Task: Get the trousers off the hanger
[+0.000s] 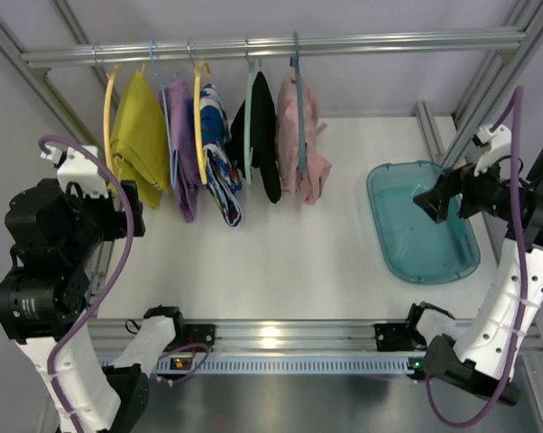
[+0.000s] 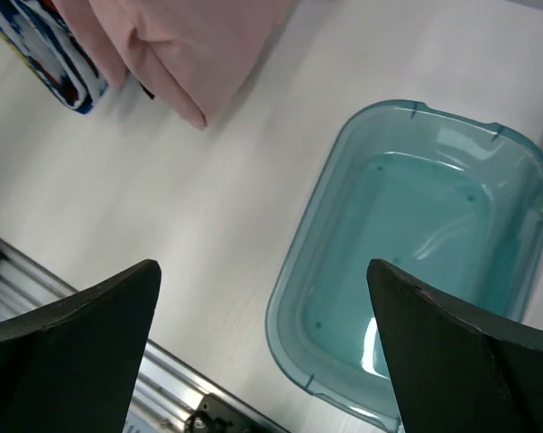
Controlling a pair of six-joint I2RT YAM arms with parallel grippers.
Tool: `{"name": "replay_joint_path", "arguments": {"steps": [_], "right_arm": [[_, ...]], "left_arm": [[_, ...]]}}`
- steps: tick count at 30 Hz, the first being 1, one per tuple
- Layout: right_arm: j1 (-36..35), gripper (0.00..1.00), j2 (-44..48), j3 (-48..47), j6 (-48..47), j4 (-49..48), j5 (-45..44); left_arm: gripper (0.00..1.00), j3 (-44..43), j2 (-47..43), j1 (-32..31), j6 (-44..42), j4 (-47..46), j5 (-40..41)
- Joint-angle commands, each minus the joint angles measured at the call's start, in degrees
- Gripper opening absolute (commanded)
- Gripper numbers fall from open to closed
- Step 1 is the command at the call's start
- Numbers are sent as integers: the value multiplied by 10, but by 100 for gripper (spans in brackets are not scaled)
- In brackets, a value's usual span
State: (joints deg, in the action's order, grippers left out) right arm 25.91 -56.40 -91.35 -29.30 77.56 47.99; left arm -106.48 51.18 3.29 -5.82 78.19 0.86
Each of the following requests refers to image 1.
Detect pink trousers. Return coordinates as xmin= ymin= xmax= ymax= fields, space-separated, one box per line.
xmin=276 ymin=70 xmax=332 ymax=205

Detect blue-grey plastic hanger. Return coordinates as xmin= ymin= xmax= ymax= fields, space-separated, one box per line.
xmin=290 ymin=32 xmax=308 ymax=172

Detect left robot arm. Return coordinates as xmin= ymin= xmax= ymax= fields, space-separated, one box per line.
xmin=0 ymin=179 xmax=185 ymax=432

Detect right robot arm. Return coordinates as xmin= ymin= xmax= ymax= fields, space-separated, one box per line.
xmin=406 ymin=149 xmax=543 ymax=406

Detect olive yellow trousers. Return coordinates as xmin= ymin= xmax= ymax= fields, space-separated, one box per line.
xmin=110 ymin=70 xmax=171 ymax=208

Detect blue white patterned trousers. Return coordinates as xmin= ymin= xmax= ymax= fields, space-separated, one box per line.
xmin=200 ymin=84 xmax=243 ymax=227

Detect pale yellow hanger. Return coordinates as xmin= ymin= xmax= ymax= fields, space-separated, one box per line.
xmin=103 ymin=64 xmax=120 ymax=174

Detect purple trousers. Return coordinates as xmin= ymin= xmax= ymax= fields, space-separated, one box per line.
xmin=166 ymin=78 xmax=202 ymax=223

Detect black trousers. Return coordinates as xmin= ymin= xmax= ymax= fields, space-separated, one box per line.
xmin=225 ymin=71 xmax=281 ymax=204

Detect teal plastic basin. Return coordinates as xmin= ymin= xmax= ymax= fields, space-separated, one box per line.
xmin=366 ymin=161 xmax=481 ymax=285

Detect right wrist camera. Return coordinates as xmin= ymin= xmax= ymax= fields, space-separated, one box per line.
xmin=473 ymin=124 xmax=511 ymax=177

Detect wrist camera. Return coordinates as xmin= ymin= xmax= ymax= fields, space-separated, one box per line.
xmin=41 ymin=144 xmax=109 ymax=198
xmin=473 ymin=124 xmax=511 ymax=177

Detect light blue wire hanger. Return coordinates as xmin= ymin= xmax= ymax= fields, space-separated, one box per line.
xmin=149 ymin=39 xmax=179 ymax=190

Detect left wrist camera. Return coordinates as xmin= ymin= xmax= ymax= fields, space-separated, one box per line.
xmin=41 ymin=144 xmax=109 ymax=198

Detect aluminium hanging rail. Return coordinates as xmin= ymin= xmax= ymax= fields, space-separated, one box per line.
xmin=21 ymin=27 xmax=526 ymax=69

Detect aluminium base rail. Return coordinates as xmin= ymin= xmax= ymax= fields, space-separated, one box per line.
xmin=90 ymin=318 xmax=541 ymax=355

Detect slotted cable duct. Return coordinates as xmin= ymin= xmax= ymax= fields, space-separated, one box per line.
xmin=153 ymin=355 xmax=420 ymax=375

